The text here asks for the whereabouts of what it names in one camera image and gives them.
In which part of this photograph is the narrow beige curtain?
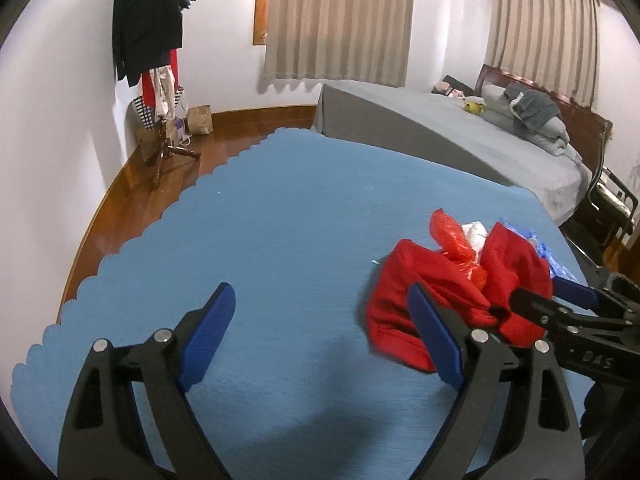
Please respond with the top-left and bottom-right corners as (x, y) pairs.
(482, 0), (600, 108)

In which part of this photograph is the dark grey garment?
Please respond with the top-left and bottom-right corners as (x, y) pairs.
(502, 82), (563, 133)

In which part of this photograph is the red plastic bag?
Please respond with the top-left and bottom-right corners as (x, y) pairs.
(431, 209), (488, 288)

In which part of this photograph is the wooden window frame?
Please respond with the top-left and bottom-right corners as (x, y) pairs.
(252, 0), (273, 47)

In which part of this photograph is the black metal frame chair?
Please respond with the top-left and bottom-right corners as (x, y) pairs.
(582, 165), (640, 266)

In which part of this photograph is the black jacket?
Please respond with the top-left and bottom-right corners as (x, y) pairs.
(111, 0), (187, 87)

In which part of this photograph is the wide beige curtain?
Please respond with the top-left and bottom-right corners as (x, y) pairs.
(260, 0), (417, 88)

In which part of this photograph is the dark wooden headboard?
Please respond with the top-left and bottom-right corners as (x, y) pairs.
(474, 64), (613, 176)

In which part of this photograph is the navy checked bag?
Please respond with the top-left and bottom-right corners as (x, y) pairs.
(131, 87), (187, 133)

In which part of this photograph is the red garment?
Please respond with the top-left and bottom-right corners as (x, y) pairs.
(140, 50), (181, 111)

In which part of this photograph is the wooden coat rack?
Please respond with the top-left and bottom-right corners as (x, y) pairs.
(142, 0), (202, 190)

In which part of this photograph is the red cloth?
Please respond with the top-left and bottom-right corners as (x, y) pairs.
(365, 222), (555, 373)

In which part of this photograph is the white paper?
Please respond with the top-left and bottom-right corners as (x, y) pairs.
(461, 221), (488, 251)

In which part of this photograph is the grey folded duvet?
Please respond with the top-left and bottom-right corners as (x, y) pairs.
(481, 84), (583, 158)

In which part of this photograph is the brown paper bag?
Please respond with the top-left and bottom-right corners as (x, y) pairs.
(186, 105), (214, 136)

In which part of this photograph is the blue table cloth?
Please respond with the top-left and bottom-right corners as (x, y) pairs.
(11, 127), (591, 480)

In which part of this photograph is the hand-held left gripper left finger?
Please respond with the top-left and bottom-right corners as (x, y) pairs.
(57, 282), (237, 480)

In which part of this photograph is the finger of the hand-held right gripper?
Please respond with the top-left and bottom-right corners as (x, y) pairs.
(552, 272), (640, 312)
(509, 286), (602, 335)

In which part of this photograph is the cream cloth bag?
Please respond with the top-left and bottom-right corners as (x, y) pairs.
(152, 65), (178, 117)

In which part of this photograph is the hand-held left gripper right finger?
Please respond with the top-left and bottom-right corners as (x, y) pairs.
(406, 282), (586, 480)

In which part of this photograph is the bed with grey sheet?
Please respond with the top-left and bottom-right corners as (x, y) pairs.
(312, 82), (593, 226)

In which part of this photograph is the blue plastic bag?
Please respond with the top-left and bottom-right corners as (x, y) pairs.
(497, 220), (583, 281)

